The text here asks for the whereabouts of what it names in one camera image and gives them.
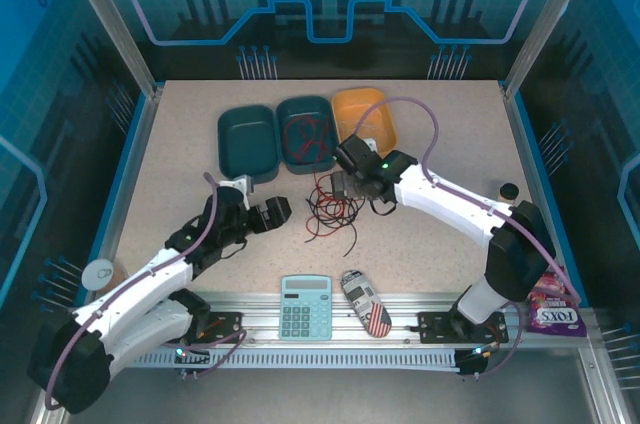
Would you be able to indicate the aluminium table side rail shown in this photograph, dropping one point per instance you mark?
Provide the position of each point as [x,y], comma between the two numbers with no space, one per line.
[135,154]
[525,144]

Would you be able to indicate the aluminium frame post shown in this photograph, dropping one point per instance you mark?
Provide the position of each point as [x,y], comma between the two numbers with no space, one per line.
[111,19]
[547,19]

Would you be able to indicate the orange plastic tray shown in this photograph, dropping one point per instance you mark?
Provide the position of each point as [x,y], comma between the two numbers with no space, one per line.
[385,139]

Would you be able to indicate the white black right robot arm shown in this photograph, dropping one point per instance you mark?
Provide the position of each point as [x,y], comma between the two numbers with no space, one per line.
[450,214]

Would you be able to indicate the purple candy bag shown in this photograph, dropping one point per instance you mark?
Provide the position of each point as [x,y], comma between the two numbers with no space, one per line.
[555,316]

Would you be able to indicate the light blue calculator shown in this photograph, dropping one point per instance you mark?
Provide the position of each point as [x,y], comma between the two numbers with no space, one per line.
[305,311]

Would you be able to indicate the wooden bottle with black cap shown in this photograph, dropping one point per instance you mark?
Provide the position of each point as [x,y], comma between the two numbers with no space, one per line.
[509,190]

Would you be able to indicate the dark teal plastic tray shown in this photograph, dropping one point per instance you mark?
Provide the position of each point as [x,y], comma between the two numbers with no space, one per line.
[312,106]
[247,144]

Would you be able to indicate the aluminium mounting rail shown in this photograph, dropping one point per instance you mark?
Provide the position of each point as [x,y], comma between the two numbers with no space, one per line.
[260,316]

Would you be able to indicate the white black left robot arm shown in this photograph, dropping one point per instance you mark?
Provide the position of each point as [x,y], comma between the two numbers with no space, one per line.
[150,316]

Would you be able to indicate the newsprint case with flag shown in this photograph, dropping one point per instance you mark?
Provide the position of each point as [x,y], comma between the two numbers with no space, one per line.
[365,304]

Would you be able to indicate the tape roll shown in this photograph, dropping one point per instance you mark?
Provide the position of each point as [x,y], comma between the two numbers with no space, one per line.
[98,274]

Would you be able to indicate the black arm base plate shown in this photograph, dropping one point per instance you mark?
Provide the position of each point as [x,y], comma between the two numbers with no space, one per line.
[225,321]
[435,326]

